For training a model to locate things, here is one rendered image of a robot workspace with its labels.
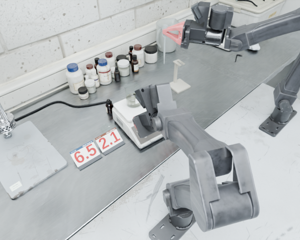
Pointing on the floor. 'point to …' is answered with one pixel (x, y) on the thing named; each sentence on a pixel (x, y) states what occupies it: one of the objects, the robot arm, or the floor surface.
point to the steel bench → (201, 82)
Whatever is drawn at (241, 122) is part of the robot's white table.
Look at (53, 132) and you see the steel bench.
